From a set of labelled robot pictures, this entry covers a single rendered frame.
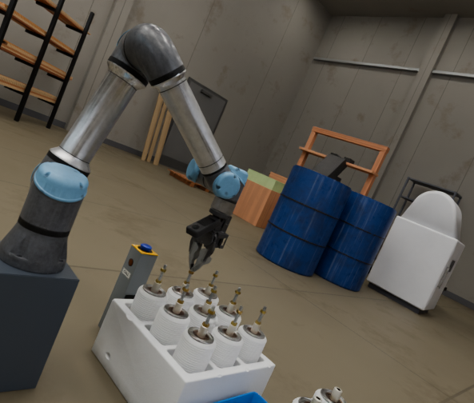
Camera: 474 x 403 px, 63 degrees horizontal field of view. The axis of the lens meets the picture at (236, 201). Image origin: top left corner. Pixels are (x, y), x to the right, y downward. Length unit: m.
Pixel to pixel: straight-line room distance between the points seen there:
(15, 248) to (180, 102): 0.50
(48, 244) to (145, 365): 0.41
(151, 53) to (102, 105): 0.20
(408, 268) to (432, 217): 0.65
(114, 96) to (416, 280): 4.30
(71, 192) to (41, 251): 0.15
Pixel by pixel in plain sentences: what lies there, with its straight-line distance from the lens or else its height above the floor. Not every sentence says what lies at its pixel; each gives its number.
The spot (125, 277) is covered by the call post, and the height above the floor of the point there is 0.21.
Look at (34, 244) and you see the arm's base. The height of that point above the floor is 0.36.
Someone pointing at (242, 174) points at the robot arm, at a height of 0.68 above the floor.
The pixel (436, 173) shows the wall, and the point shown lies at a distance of 9.59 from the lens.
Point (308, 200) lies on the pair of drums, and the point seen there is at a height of 0.68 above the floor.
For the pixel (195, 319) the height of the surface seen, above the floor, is 0.24.
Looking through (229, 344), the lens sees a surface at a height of 0.24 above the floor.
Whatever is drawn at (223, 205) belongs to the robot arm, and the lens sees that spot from 1.22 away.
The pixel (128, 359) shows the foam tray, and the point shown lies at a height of 0.09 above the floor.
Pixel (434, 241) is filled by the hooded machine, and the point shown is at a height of 0.83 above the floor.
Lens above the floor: 0.70
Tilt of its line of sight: 5 degrees down
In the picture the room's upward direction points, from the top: 24 degrees clockwise
